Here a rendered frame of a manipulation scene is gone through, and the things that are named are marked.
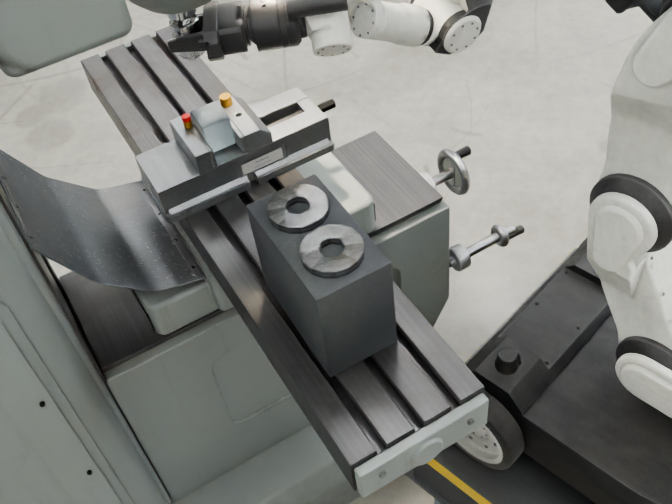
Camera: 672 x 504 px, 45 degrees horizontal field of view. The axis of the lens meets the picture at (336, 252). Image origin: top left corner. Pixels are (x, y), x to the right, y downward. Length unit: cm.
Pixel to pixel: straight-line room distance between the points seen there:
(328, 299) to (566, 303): 78
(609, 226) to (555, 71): 206
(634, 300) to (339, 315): 58
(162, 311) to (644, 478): 92
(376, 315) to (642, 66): 49
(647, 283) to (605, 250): 11
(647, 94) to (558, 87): 210
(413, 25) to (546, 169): 153
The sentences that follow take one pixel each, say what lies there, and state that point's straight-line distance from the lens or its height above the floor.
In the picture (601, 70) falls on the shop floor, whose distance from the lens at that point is 337.
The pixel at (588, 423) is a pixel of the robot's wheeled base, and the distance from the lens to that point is 163.
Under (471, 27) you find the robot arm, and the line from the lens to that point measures 150.
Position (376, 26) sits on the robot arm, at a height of 120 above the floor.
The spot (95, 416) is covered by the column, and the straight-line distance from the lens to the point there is 158.
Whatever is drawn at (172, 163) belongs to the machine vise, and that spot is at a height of 101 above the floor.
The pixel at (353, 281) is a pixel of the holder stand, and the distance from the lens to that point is 109.
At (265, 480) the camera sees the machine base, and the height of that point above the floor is 20.
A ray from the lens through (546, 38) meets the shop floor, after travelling 353.
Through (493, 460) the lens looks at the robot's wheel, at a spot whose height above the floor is 46.
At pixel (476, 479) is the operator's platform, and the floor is 40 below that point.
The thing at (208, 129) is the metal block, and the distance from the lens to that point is 146.
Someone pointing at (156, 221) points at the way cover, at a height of 87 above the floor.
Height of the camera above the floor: 196
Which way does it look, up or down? 48 degrees down
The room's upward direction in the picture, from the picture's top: 8 degrees counter-clockwise
